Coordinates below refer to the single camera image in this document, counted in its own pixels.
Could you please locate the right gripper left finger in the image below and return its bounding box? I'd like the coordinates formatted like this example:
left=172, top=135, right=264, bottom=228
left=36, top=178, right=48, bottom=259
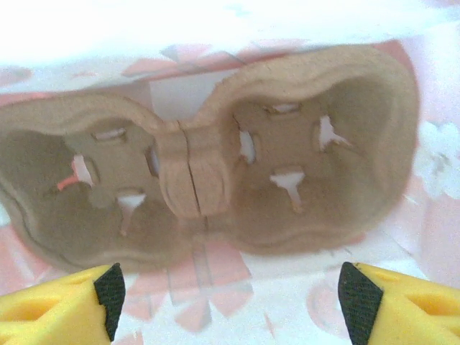
left=0, top=262, right=127, bottom=345

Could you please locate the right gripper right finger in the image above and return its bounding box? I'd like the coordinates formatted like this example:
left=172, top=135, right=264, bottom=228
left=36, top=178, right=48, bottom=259
left=339, top=261, right=460, bottom=345

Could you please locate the red white paper gift bag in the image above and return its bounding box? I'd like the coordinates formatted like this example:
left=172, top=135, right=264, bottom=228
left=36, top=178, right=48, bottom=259
left=0, top=0, right=460, bottom=345

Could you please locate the brown pulp cup carrier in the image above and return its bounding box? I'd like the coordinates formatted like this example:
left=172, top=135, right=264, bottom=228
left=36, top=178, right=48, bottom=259
left=0, top=42, right=421, bottom=270

